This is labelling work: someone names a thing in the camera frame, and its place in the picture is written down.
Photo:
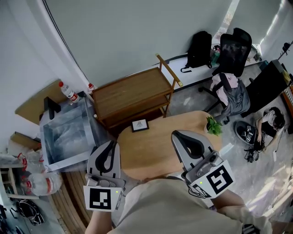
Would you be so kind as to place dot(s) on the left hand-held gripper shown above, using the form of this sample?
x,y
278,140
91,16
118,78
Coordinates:
x,y
100,197

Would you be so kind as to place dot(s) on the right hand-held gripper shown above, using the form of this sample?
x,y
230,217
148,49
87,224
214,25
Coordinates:
x,y
213,178

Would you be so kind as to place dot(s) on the black picture frame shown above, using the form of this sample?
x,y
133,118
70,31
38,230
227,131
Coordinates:
x,y
140,126

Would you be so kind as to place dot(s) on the person's right forearm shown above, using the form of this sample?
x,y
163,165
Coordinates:
x,y
229,202

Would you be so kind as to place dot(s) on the person's left forearm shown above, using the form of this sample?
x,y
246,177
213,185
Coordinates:
x,y
100,221

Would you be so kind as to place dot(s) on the small green potted plant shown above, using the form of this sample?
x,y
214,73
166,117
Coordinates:
x,y
213,127

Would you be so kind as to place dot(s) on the light wooden table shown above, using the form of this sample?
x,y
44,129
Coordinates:
x,y
151,150

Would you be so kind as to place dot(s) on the slatted wooden bench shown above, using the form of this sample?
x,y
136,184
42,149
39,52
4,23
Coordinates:
x,y
68,201

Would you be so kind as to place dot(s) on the round black bag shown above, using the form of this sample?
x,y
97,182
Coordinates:
x,y
246,133

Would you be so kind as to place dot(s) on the grey garment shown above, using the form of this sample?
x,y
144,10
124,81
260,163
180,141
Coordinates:
x,y
237,99

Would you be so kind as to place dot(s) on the person's beige shirt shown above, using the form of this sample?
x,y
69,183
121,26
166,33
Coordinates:
x,y
171,210

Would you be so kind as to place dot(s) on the pack of plastic bottles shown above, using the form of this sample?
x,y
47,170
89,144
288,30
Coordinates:
x,y
37,178

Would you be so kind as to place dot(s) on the clear red-capped water bottle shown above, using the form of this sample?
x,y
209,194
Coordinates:
x,y
91,88
68,92

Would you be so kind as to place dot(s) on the white low ledge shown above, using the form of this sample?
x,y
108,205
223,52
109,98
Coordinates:
x,y
199,73

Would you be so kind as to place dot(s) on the black angled stand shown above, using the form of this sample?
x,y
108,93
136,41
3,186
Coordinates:
x,y
52,107

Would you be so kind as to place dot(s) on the dark wooden shelf cart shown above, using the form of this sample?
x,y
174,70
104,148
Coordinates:
x,y
132,91

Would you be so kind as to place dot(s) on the pink cloth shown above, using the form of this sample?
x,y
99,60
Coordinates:
x,y
230,81

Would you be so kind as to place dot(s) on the brown cardboard box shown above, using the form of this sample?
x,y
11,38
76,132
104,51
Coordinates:
x,y
24,140

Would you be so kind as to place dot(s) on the round wooden board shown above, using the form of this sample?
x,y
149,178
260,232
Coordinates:
x,y
36,102

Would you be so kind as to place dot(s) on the green bottle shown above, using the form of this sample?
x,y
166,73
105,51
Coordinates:
x,y
215,56

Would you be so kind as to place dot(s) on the black backpack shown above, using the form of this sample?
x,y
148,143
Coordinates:
x,y
199,49

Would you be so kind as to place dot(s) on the person's striped shoe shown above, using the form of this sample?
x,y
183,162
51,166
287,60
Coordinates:
x,y
250,229

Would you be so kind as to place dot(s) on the black mesh office chair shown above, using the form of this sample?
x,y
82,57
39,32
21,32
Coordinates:
x,y
234,51

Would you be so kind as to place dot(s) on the black coat rack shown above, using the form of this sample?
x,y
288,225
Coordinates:
x,y
286,48

